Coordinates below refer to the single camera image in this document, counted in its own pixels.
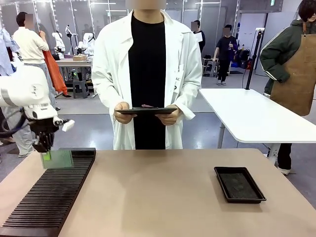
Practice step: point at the green glass plate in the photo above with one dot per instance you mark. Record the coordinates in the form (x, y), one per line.
(61, 159)

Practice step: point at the black background bags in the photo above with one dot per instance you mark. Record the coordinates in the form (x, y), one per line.
(243, 59)

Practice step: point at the dark red pen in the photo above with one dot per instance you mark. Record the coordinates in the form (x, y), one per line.
(146, 106)

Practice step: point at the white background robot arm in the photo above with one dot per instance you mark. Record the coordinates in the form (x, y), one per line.
(87, 39)
(58, 40)

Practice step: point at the black camera pole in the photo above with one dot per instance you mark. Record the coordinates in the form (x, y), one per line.
(254, 56)

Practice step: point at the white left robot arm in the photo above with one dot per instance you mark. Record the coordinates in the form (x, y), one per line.
(24, 84)

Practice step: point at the black slotted PCB rack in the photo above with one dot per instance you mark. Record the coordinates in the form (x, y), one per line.
(49, 192)

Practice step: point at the background person in light jeans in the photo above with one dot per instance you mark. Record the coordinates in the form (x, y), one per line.
(27, 47)

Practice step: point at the background person in black t-shirt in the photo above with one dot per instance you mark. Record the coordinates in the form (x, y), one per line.
(225, 49)

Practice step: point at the orange garment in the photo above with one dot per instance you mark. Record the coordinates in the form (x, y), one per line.
(55, 71)

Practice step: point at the white slim background stand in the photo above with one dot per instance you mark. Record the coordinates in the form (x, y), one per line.
(68, 30)

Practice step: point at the cardboard box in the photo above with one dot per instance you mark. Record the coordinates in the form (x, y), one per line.
(79, 58)

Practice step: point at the white side table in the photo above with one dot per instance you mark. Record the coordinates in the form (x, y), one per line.
(247, 113)

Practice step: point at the background person holding paper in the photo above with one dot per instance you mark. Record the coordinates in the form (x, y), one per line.
(200, 34)

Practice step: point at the person in beige trousers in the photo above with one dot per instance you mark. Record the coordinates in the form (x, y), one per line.
(22, 143)

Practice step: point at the person in brown apron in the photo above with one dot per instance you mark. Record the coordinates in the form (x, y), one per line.
(296, 74)

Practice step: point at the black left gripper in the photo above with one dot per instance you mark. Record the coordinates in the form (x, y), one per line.
(43, 126)

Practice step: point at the person in white lab coat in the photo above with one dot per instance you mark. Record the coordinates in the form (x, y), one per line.
(108, 74)

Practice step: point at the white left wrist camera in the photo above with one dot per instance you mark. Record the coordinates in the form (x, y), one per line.
(68, 125)

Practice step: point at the white background shelf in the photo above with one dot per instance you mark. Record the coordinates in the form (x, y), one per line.
(209, 66)

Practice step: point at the white name badge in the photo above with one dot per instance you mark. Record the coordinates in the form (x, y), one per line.
(178, 81)

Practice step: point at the black clipboard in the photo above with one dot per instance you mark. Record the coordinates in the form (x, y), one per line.
(148, 111)

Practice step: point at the person's left hand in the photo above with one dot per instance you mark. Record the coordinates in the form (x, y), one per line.
(169, 119)

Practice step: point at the light blue hanging shirt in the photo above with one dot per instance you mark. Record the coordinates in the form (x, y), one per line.
(5, 56)

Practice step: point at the grey step stool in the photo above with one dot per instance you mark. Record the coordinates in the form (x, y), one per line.
(80, 89)

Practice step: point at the black device with green light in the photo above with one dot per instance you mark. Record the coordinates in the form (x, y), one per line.
(75, 74)

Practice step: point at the white background work table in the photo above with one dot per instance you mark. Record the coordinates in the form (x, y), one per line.
(74, 63)

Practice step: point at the black plastic tray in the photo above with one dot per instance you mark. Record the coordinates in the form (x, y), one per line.
(237, 185)

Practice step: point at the person's right hand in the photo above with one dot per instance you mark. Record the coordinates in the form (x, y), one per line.
(123, 119)

